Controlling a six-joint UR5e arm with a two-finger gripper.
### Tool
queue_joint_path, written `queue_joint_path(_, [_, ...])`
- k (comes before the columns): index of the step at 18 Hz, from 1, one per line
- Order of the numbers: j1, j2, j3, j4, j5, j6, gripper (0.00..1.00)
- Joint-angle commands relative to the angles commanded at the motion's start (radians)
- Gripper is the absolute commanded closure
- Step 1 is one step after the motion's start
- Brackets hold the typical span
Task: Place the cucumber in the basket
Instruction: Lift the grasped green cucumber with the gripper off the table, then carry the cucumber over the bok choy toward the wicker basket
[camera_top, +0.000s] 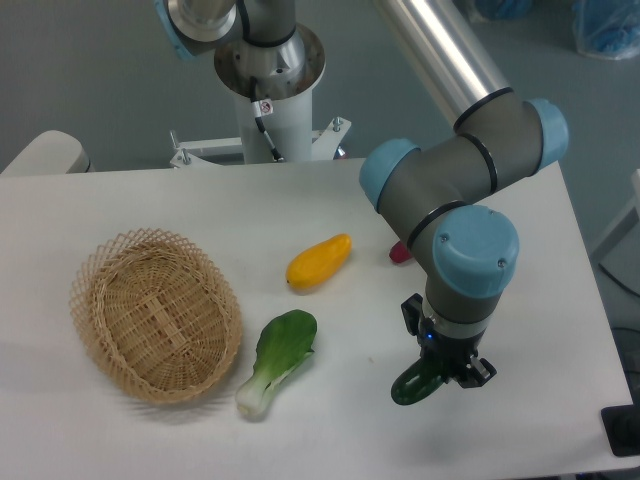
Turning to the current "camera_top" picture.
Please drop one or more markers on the blue plastic bag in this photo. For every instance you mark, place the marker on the blue plastic bag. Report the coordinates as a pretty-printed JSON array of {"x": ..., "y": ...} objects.
[{"x": 607, "y": 30}]

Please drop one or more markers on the green bok choy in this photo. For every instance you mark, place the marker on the green bok choy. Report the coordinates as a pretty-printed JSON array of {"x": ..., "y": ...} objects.
[{"x": 284, "y": 344}]

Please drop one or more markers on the woven wicker basket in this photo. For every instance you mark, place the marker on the woven wicker basket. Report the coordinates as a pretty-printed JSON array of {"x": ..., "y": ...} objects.
[{"x": 156, "y": 316}]

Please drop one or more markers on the white chair back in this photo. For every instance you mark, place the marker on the white chair back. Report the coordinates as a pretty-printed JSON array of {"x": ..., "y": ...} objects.
[{"x": 51, "y": 153}]

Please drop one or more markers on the yellow mango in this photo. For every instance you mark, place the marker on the yellow mango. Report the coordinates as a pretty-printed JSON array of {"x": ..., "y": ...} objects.
[{"x": 318, "y": 263}]

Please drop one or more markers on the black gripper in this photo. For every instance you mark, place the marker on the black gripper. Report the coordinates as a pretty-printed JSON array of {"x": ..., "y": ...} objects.
[{"x": 447, "y": 347}]

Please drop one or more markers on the red fruit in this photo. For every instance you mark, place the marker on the red fruit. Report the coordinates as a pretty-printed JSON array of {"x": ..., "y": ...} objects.
[{"x": 399, "y": 253}]

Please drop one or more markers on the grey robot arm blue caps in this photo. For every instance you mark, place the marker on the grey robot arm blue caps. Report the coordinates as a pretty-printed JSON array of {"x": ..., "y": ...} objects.
[{"x": 432, "y": 199}]

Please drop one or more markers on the dark green cucumber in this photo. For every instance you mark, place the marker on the dark green cucumber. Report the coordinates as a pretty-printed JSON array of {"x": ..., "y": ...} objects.
[{"x": 408, "y": 389}]

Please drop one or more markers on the black device at edge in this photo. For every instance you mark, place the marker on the black device at edge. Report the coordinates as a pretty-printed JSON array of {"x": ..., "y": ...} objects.
[{"x": 621, "y": 425}]

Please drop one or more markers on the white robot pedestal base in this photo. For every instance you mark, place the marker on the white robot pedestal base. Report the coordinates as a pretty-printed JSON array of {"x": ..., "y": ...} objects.
[{"x": 272, "y": 91}]

